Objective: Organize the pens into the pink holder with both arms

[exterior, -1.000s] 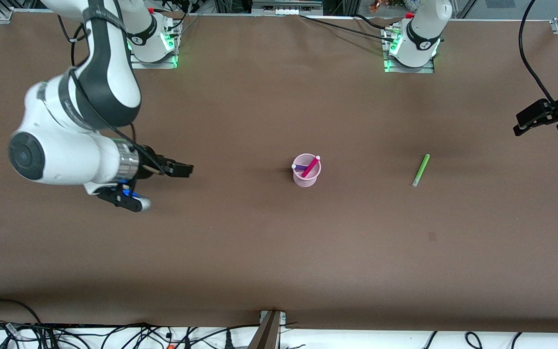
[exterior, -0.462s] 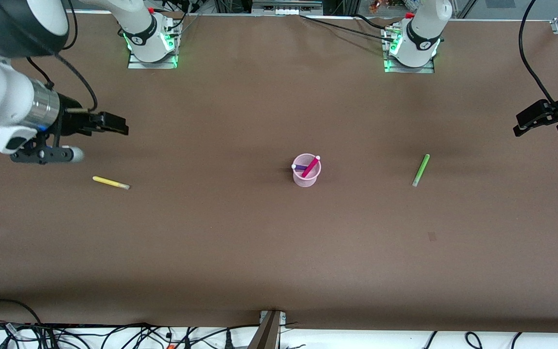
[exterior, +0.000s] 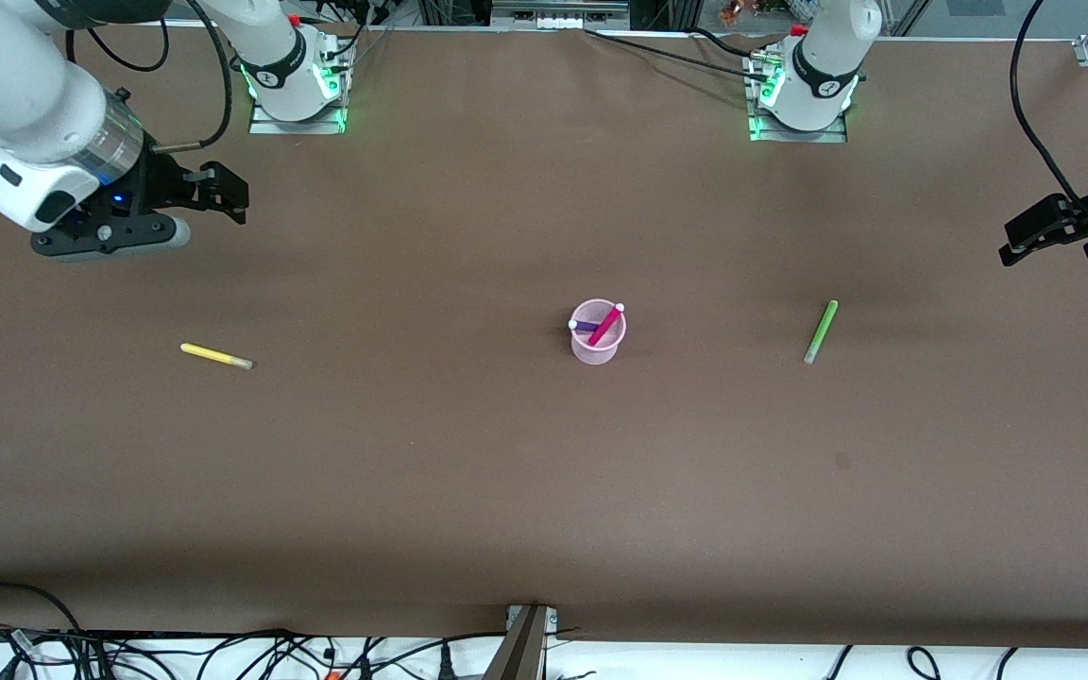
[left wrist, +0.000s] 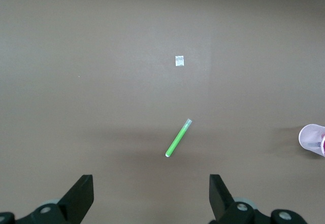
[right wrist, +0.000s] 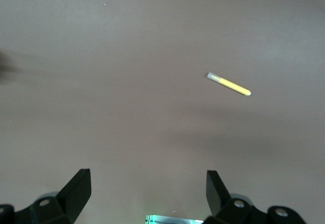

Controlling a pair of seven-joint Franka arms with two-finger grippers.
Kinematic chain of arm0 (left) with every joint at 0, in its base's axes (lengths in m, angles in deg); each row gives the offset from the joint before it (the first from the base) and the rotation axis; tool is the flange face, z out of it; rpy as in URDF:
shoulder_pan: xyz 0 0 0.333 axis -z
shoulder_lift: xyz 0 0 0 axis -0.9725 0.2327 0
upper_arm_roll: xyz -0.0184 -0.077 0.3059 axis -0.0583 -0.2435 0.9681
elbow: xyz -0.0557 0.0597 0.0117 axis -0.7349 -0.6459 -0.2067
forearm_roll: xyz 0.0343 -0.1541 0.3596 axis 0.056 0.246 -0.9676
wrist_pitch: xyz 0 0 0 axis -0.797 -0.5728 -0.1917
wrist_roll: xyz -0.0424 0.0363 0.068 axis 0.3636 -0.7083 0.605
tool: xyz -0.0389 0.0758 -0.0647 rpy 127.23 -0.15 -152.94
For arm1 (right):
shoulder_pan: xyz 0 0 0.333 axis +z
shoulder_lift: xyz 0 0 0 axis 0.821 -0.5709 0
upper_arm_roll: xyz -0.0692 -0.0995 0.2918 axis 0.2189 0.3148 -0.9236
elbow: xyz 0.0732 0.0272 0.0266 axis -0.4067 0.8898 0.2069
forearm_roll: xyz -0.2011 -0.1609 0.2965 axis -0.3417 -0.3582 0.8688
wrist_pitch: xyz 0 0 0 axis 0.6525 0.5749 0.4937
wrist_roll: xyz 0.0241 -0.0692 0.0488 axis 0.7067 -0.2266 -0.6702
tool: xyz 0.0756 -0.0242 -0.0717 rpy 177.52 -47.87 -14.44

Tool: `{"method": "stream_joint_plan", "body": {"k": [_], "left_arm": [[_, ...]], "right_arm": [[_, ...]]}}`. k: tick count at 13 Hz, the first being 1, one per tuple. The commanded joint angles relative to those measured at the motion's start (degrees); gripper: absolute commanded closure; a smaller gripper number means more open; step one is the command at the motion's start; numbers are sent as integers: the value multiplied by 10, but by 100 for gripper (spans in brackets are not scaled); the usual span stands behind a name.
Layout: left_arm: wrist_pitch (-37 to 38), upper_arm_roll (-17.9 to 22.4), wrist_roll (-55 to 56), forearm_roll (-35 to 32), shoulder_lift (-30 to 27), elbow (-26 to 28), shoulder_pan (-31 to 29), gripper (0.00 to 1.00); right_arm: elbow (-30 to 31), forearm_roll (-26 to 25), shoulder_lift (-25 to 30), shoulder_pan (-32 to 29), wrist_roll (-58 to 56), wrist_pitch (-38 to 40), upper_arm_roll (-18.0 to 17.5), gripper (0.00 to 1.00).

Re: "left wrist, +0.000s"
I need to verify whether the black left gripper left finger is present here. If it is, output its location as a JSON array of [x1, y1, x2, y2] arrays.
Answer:
[[0, 174, 94, 224]]

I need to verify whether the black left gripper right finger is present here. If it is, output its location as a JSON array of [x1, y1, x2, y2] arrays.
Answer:
[[208, 173, 308, 224]]

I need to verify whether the pink mesh pen holder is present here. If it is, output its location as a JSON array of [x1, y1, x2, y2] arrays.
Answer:
[[298, 123, 325, 158]]

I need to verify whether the green marker pen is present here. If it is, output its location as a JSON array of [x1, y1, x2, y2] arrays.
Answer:
[[165, 118, 193, 158]]

